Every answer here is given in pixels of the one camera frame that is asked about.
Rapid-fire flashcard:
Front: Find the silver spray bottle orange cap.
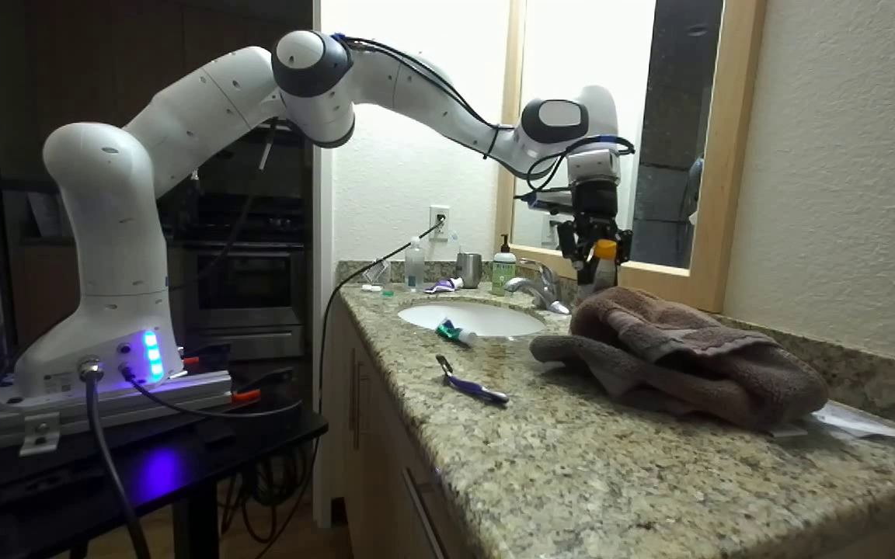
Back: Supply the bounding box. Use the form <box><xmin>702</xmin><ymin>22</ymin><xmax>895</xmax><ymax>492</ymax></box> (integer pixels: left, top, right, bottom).
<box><xmin>586</xmin><ymin>240</ymin><xmax>625</xmax><ymax>296</ymax></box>

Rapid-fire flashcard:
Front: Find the clear plastic water bottle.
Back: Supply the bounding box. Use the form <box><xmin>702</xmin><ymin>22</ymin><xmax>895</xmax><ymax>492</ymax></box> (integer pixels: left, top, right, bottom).
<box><xmin>400</xmin><ymin>240</ymin><xmax>428</xmax><ymax>291</ymax></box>

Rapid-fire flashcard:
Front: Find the orange clamp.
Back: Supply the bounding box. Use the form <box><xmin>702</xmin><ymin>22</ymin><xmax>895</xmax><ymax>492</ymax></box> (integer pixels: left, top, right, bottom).
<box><xmin>226</xmin><ymin>384</ymin><xmax>268</xmax><ymax>411</ymax></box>

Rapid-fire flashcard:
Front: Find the aluminium mounting rail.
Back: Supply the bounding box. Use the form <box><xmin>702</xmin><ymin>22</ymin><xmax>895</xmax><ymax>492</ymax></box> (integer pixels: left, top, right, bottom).
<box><xmin>0</xmin><ymin>368</ymin><xmax>238</xmax><ymax>459</ymax></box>

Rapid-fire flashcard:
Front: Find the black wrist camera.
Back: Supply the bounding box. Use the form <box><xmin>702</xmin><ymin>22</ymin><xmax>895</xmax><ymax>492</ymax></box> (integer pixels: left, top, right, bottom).
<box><xmin>517</xmin><ymin>182</ymin><xmax>581</xmax><ymax>213</ymax></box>

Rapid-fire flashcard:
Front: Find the black robot table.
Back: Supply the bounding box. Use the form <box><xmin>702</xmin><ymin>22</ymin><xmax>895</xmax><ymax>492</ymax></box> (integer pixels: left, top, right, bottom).
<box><xmin>0</xmin><ymin>402</ymin><xmax>332</xmax><ymax>559</ymax></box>

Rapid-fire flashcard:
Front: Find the wood framed mirror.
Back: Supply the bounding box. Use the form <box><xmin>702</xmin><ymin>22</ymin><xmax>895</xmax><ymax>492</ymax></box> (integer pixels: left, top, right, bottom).
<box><xmin>495</xmin><ymin>0</ymin><xmax>771</xmax><ymax>316</ymax></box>

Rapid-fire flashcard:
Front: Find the chrome faucet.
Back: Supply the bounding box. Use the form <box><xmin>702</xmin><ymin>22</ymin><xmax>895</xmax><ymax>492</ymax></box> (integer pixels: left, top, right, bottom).
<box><xmin>503</xmin><ymin>260</ymin><xmax>572</xmax><ymax>316</ymax></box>

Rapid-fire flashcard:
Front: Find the brown folded towel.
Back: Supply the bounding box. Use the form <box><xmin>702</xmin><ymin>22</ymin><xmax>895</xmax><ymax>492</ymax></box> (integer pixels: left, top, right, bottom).
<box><xmin>527</xmin><ymin>285</ymin><xmax>834</xmax><ymax>432</ymax></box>

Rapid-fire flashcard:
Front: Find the grey plugged robot cable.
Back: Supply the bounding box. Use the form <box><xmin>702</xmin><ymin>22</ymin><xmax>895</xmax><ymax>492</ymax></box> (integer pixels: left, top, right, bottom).
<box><xmin>76</xmin><ymin>357</ymin><xmax>154</xmax><ymax>559</ymax></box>

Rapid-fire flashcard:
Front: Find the metal toothbrush cup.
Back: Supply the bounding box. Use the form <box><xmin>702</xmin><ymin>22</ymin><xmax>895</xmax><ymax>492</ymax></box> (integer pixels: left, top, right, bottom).
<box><xmin>454</xmin><ymin>250</ymin><xmax>484</xmax><ymax>291</ymax></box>

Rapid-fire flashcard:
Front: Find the white oval sink basin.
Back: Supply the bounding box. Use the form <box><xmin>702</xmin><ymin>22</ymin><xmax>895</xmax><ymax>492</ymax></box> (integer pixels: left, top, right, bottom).
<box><xmin>396</xmin><ymin>296</ymin><xmax>554</xmax><ymax>341</ymax></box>

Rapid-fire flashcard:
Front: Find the green white toothpaste tube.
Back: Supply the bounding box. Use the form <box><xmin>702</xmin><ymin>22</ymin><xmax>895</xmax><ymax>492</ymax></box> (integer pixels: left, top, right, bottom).
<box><xmin>432</xmin><ymin>316</ymin><xmax>476</xmax><ymax>350</ymax></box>

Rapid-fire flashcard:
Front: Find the green soap pump bottle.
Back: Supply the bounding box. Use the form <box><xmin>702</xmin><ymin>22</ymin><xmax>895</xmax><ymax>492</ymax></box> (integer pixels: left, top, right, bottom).
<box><xmin>487</xmin><ymin>232</ymin><xmax>518</xmax><ymax>291</ymax></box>

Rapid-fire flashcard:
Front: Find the dark equipment rack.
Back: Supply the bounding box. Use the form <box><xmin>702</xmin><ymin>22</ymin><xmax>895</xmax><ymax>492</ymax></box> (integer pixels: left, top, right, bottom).
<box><xmin>163</xmin><ymin>118</ymin><xmax>316</xmax><ymax>368</ymax></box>

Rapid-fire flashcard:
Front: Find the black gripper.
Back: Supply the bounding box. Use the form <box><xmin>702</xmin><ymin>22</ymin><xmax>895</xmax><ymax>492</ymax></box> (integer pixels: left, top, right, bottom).
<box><xmin>557</xmin><ymin>178</ymin><xmax>633</xmax><ymax>263</ymax></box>

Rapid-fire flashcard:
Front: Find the beige vanity cabinet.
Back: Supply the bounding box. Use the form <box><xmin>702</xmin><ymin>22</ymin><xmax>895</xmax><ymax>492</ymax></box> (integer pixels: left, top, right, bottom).
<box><xmin>324</xmin><ymin>291</ymin><xmax>491</xmax><ymax>559</ymax></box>

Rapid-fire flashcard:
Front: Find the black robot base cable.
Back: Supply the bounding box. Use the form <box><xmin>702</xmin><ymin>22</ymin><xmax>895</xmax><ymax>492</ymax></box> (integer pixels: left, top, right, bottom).
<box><xmin>119</xmin><ymin>362</ymin><xmax>303</xmax><ymax>423</ymax></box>

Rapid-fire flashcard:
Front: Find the white door frame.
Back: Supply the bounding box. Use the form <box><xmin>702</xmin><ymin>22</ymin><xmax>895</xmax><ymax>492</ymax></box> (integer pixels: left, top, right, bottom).
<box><xmin>308</xmin><ymin>0</ymin><xmax>343</xmax><ymax>524</ymax></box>

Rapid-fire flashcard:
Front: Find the black power cable with plug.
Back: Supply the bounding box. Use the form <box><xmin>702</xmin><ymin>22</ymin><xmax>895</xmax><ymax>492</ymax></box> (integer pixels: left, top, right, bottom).
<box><xmin>316</xmin><ymin>221</ymin><xmax>443</xmax><ymax>416</ymax></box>

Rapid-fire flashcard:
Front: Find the white wall outlet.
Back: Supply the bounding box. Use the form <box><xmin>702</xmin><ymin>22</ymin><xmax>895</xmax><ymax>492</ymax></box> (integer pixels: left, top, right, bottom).
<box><xmin>426</xmin><ymin>203</ymin><xmax>454</xmax><ymax>250</ymax></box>

